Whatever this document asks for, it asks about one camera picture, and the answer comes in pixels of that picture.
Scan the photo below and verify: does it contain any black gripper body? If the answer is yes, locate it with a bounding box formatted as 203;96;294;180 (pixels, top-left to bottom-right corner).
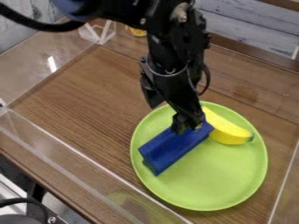
139;55;208;123

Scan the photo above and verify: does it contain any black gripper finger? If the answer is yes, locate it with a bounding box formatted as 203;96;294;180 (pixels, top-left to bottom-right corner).
140;78;164;109
171;113;203;135

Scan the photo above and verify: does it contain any blue block object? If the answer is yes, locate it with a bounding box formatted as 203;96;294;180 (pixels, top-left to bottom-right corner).
138;121;214;176

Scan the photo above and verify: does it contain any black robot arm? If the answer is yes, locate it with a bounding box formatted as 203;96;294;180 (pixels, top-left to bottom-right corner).
0;0;210;134

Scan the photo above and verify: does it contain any green round plate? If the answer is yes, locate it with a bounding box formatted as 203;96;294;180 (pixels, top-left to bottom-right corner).
130;101;267;211

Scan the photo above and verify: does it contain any yellow banana slice toy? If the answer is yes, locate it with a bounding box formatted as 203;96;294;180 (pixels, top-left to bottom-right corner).
203;106;255;145

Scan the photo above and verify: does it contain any yellow labelled tin can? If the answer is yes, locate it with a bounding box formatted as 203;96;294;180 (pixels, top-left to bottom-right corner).
126;25;147;38

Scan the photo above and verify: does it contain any clear acrylic triangle bracket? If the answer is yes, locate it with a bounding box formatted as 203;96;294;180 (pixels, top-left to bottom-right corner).
79;20;116;46

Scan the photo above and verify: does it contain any black clamp with cable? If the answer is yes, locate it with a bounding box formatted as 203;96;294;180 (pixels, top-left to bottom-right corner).
0;176;70;224

